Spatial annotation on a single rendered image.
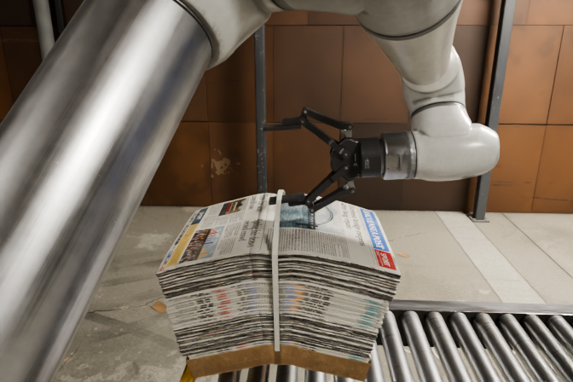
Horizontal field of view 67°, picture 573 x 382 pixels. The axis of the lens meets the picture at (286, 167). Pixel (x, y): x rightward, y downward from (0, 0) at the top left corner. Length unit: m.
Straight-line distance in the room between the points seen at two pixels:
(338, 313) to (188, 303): 0.26
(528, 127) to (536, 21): 0.85
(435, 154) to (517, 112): 3.34
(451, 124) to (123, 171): 0.64
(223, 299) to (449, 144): 0.48
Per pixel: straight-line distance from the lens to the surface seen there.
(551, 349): 1.30
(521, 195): 4.36
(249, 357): 0.85
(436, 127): 0.81
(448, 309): 1.32
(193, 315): 0.82
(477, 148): 0.82
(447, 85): 0.83
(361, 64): 3.72
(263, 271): 0.75
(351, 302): 0.78
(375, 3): 0.36
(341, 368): 0.86
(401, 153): 0.79
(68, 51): 0.32
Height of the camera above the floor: 1.52
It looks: 17 degrees down
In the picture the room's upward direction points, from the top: straight up
